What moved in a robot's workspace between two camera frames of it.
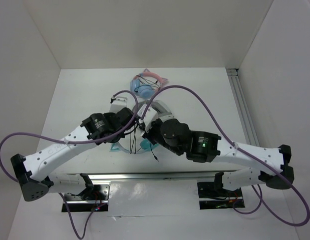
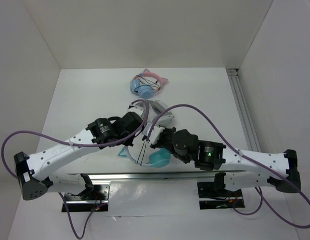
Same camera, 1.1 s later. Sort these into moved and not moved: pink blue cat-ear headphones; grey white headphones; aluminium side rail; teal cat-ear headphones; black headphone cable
Moved: teal cat-ear headphones; black headphone cable
Not moved: aluminium side rail; grey white headphones; pink blue cat-ear headphones
